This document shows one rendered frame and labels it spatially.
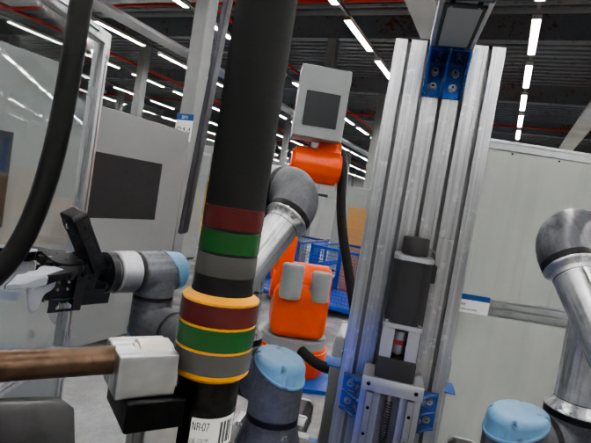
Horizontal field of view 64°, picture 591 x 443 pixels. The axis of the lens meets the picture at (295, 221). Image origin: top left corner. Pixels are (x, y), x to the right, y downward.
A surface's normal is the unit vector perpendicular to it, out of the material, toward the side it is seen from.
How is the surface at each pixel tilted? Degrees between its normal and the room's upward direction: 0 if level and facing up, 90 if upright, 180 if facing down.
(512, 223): 90
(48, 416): 33
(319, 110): 90
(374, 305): 90
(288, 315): 90
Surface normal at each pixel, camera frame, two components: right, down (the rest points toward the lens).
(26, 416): 0.58, -0.72
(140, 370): 0.54, 0.13
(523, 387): -0.04, 0.05
